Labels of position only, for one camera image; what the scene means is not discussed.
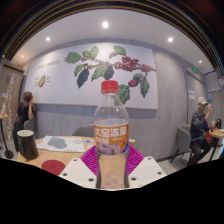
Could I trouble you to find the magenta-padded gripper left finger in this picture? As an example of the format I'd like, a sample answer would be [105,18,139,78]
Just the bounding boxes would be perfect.
[59,145,99,189]

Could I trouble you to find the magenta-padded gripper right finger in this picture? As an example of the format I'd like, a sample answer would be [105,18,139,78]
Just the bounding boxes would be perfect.
[127,144,167,189]

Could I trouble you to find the clear red-capped drink bottle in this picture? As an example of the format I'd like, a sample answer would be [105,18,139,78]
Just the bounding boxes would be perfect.
[93,80,130,190]

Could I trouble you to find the flat round red coaster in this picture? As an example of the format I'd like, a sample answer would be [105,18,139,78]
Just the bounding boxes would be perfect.
[41,159,66,176]

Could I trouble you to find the white paper with grey print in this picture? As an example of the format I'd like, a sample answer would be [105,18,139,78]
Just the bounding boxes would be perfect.
[36,135,86,153]

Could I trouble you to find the grey upholstered chair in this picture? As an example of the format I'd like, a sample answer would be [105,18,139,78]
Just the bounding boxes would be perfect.
[69,123,96,138]
[23,119,35,132]
[170,123,194,163]

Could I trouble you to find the dark mug with cream inside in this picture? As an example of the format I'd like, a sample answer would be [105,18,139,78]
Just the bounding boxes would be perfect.
[16,129,40,160]

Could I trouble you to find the person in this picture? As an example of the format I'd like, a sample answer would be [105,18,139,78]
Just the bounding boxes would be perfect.
[187,96,214,166]
[12,91,38,153]

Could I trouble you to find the round wooden side table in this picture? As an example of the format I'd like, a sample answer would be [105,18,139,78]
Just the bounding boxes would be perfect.
[208,128,224,163]

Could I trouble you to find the recessed ceiling lights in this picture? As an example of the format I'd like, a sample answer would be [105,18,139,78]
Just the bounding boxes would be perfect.
[45,20,174,43]

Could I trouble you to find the coffee branch wall mural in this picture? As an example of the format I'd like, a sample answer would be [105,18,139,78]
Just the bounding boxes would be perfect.
[24,42,159,110]

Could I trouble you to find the small white wall notice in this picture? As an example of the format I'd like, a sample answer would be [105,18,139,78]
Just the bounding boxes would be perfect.
[187,89,196,101]

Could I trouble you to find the white wall poster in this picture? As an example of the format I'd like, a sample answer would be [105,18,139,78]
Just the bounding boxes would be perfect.
[204,70,222,93]

